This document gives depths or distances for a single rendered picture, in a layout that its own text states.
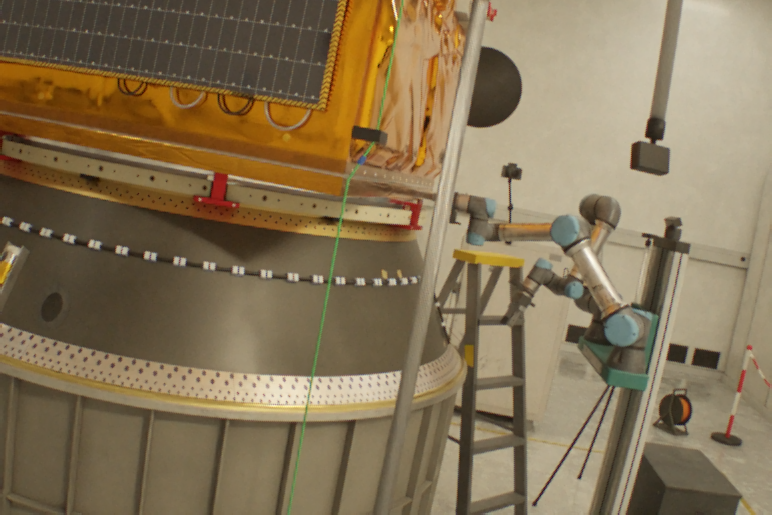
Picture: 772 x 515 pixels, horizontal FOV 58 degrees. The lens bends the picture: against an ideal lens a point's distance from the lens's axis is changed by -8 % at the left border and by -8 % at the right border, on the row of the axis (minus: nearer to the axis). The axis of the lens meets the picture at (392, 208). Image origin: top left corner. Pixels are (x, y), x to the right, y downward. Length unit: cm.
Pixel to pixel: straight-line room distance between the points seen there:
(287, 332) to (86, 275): 57
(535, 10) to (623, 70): 141
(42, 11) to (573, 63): 862
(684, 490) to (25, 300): 245
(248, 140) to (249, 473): 89
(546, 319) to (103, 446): 452
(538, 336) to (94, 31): 472
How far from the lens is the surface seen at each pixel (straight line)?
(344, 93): 182
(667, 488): 314
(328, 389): 213
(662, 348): 308
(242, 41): 187
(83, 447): 210
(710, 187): 1038
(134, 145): 201
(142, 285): 207
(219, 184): 209
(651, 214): 1019
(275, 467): 213
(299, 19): 184
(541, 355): 613
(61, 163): 224
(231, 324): 206
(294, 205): 217
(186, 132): 194
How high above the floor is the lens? 182
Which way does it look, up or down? 2 degrees down
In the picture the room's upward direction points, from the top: 11 degrees clockwise
